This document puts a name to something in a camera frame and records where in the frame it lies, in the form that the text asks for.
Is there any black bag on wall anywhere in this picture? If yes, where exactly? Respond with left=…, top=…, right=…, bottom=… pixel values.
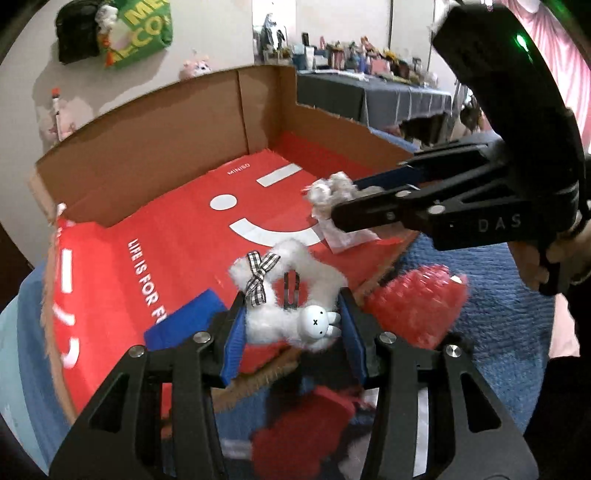
left=55, top=0, right=102, bottom=65

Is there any dark cloth covered table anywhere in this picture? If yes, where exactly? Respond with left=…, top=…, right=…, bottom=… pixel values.
left=297, top=72, right=454, bottom=144

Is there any white bunny plush clip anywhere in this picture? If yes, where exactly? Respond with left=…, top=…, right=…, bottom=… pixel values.
left=229, top=239, right=348, bottom=352

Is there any white sachet packet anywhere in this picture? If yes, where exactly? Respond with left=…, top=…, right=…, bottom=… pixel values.
left=318, top=219, right=380, bottom=254

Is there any pink plush wall toy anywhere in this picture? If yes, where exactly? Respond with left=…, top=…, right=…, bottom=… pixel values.
left=178, top=57, right=211, bottom=80

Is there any person's right hand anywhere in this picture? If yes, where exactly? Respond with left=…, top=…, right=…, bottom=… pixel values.
left=508, top=226, right=590, bottom=291

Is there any blue knitted blanket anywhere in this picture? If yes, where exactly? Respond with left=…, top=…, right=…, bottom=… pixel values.
left=13, top=128, right=555, bottom=480

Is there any green tote bag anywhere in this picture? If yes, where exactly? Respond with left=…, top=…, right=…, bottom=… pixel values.
left=95, top=0, right=173, bottom=69

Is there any red cardboard box tray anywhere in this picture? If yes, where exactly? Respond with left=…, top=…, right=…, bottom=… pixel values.
left=30, top=66, right=410, bottom=421

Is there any red plush mushroom toy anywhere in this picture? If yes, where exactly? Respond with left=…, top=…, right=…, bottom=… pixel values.
left=252, top=265, right=468, bottom=479

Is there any pale pink plush with stick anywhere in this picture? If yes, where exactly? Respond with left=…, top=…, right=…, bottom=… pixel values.
left=39, top=88, right=77, bottom=145

